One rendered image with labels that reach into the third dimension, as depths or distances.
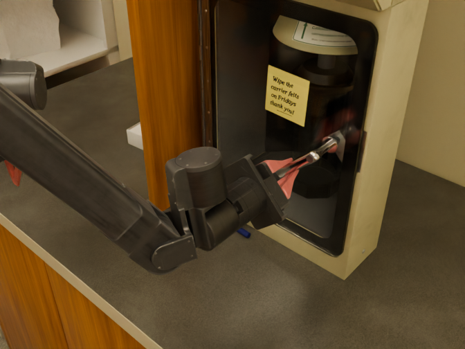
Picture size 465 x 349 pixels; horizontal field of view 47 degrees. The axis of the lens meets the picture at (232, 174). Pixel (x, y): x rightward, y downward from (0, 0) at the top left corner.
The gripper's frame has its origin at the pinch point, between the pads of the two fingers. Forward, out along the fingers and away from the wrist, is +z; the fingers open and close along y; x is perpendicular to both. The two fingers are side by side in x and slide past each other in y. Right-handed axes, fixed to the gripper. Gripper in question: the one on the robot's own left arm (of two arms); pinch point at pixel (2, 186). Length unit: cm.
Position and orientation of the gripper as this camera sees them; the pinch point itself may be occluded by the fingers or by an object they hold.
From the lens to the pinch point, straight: 95.4
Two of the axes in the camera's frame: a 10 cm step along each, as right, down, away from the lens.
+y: 6.7, -4.3, 6.0
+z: 0.0, 8.1, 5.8
